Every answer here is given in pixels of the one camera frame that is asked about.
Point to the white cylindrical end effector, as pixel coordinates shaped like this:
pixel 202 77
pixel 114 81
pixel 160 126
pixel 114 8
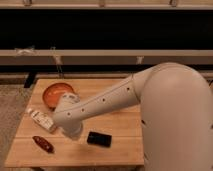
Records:
pixel 73 131

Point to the black eraser block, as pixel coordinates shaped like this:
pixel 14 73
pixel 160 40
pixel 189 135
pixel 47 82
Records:
pixel 99 139

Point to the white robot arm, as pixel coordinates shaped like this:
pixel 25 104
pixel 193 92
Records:
pixel 176 103

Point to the white carton with print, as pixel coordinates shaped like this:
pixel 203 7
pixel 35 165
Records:
pixel 42 119

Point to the dark red snack packet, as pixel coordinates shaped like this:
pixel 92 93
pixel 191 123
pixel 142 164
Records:
pixel 44 144

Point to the orange round bowl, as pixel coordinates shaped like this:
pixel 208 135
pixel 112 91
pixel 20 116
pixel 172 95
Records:
pixel 52 94

